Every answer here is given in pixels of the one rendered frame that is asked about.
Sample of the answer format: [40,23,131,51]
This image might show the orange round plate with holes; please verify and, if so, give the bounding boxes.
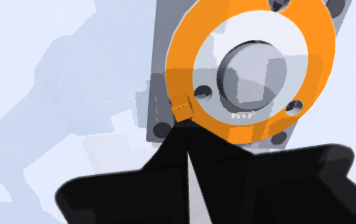
[164,0,336,144]

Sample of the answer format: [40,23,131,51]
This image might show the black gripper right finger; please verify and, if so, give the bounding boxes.
[184,119,355,224]

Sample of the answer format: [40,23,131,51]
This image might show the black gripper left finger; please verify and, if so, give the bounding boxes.
[54,121,190,224]

